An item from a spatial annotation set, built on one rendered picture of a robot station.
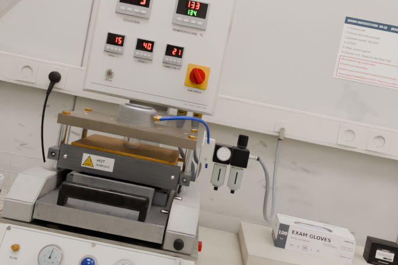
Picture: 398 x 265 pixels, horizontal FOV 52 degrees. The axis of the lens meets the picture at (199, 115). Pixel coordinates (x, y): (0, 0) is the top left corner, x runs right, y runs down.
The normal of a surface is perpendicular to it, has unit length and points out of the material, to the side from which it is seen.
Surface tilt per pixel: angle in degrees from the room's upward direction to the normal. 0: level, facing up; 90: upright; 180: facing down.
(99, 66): 90
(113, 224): 90
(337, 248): 90
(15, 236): 65
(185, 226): 41
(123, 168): 90
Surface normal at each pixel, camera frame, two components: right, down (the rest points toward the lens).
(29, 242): 0.07, -0.36
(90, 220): -0.01, 0.05
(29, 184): 0.14, -0.71
